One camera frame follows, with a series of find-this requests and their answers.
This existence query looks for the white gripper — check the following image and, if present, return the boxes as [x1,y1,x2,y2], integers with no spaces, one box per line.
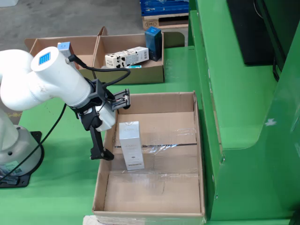
[76,103,116,161]

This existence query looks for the tall white carton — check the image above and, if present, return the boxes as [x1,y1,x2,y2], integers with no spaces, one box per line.
[118,120,145,171]

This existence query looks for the large cardboard tray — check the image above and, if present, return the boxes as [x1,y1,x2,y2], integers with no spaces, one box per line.
[92,91,207,225]

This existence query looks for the cardboard box with flap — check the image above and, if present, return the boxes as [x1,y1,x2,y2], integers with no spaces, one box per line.
[90,26,165,85]

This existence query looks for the open cardboard box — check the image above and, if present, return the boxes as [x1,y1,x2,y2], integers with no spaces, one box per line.
[24,35,99,82]

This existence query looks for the cow print white carton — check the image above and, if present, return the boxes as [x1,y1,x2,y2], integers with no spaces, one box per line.
[105,46,150,69]

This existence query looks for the light blue white carton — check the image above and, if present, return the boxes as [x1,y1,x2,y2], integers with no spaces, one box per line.
[57,41,79,70]

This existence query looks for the dark blue carton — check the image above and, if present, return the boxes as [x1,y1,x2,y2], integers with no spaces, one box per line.
[144,26,163,62]

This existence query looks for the green rounded end plate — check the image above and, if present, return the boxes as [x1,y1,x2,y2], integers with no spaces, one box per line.
[163,31,186,49]

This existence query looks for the wooden pallet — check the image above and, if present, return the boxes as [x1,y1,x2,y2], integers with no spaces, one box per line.
[142,13,189,30]

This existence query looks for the green machine housing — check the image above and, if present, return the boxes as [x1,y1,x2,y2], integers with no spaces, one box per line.
[187,0,300,222]

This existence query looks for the blue mesh cage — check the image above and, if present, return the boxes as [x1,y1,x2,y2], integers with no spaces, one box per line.
[140,0,190,17]

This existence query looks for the black flat panel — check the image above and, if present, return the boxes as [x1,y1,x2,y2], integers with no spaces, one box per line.
[226,0,288,66]

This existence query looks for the long black robot cable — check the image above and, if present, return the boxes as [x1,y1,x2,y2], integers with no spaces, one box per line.
[0,104,68,185]

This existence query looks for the short black wrist cable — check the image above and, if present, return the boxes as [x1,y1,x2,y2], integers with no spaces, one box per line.
[65,54,131,101]

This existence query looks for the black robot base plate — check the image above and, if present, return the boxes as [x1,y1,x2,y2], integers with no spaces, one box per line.
[0,131,45,188]

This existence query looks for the black cable on housing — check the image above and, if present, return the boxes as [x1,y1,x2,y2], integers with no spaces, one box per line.
[271,55,281,82]

